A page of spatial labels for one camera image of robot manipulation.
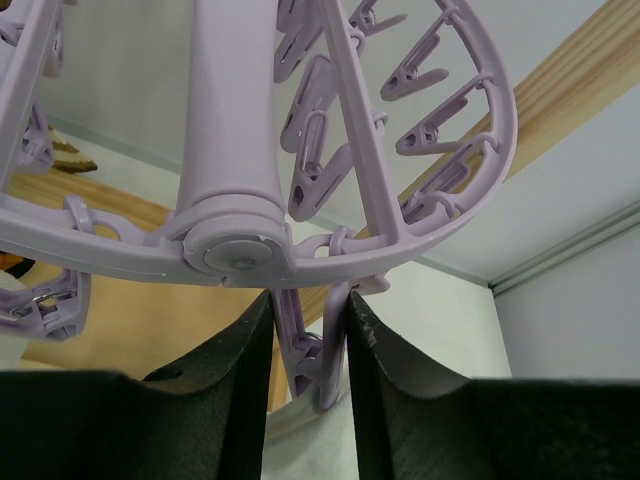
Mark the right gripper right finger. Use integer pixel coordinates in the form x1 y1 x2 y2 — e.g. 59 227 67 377
347 294 639 479

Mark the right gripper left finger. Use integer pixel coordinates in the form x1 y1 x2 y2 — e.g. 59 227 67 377
1 293 274 479

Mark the purple round clip hanger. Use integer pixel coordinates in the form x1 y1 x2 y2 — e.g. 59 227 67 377
1 1 517 412

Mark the wooden hanger rack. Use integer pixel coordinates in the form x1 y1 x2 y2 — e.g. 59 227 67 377
19 1 639 378

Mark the rear argyle sock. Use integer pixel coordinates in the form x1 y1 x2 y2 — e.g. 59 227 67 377
0 251 35 279

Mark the rear brown striped sock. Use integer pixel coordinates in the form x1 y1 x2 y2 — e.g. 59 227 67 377
48 125 98 174

